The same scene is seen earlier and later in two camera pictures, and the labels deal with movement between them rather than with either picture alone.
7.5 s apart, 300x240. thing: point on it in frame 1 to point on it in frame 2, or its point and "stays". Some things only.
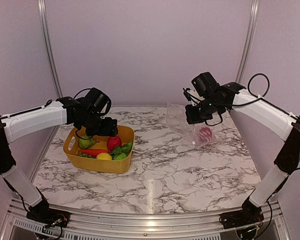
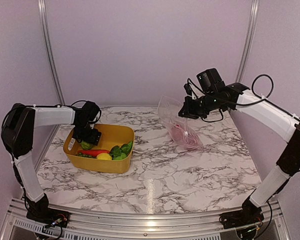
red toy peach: [113, 141] to [190, 141]
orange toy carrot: [93, 151] stays
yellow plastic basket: [71, 145] stays
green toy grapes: [85, 155] stays
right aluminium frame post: [253, 14] stays
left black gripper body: [93, 126] to [84, 133]
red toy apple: [205, 134] to [177, 133]
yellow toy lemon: [104, 156] stays
